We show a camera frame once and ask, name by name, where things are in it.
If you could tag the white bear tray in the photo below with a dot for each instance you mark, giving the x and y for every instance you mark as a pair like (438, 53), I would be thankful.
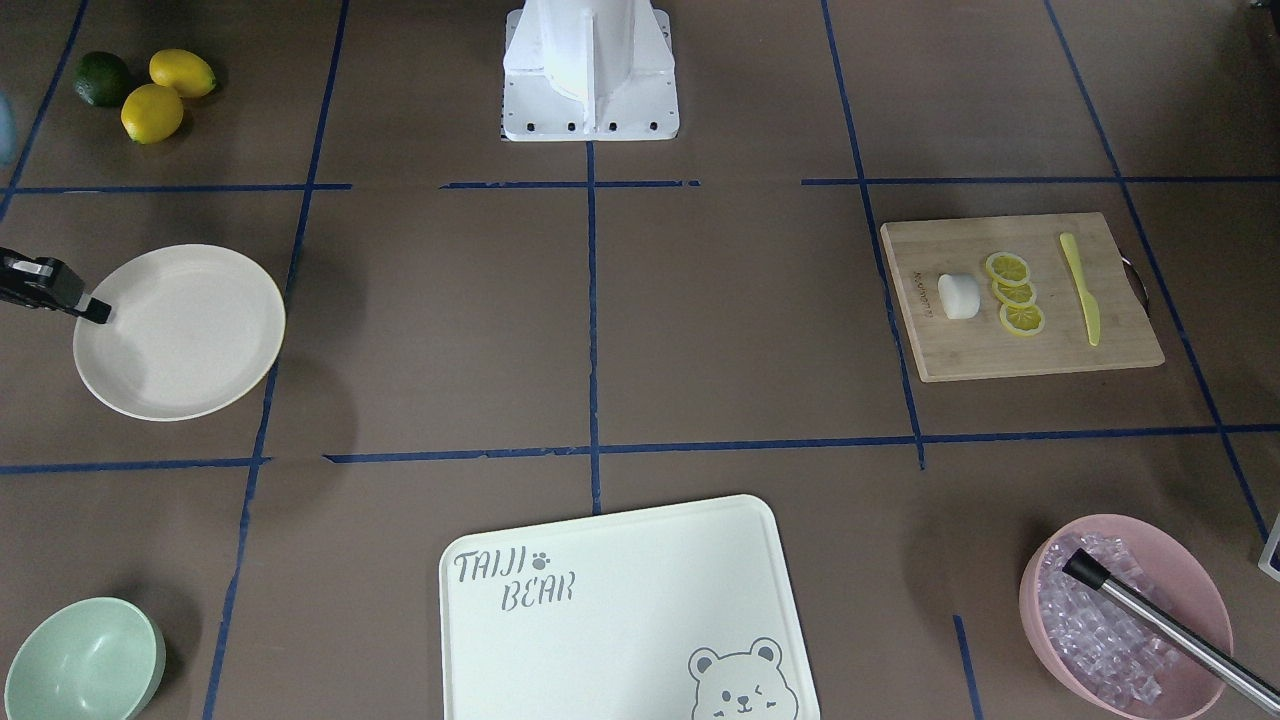
(684, 611)

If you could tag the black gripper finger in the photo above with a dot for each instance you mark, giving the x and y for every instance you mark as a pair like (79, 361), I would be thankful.
(48, 283)

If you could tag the yellow lemon upper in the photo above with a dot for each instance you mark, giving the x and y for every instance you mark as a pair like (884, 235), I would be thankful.
(184, 72)

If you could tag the clear ice cubes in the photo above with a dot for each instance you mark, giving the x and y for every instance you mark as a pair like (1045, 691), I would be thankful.
(1119, 660)

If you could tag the white box edge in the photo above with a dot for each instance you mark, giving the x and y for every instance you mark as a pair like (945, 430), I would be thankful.
(1268, 561)

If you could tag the dark green lime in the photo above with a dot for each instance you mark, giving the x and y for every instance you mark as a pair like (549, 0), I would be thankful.
(102, 80)

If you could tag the lemon slice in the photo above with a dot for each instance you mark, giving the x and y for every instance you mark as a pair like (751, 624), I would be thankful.
(1015, 295)
(1007, 268)
(1022, 321)

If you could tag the lemon slice middle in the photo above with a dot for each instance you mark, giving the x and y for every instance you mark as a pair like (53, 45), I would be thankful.
(1015, 295)

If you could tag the yellow lemon lower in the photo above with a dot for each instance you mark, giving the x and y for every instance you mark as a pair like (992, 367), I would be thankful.
(152, 113)

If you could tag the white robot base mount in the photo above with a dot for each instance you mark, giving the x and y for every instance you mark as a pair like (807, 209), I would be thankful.
(589, 71)

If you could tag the lemon slice bottom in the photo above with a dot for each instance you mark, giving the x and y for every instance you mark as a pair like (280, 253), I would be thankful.
(1022, 321)

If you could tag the lemon slice top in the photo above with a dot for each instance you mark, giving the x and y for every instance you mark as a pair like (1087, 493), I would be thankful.
(1007, 268)

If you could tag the yellow plastic knife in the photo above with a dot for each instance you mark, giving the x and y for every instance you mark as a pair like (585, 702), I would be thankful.
(1090, 308)

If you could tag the round white plate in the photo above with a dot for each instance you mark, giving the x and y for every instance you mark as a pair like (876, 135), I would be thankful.
(192, 328)

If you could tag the light green bowl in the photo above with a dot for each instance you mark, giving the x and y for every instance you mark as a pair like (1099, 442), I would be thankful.
(100, 658)

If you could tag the bamboo cutting board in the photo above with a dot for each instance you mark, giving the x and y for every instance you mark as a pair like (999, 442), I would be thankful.
(917, 254)

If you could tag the yellow lemon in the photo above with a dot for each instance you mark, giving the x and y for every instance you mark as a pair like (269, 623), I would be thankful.
(184, 72)
(152, 113)

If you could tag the pink bowl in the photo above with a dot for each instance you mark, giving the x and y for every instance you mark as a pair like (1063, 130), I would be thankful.
(1190, 596)

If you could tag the metal scoop handle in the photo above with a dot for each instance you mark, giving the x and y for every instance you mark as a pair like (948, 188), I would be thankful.
(1085, 569)

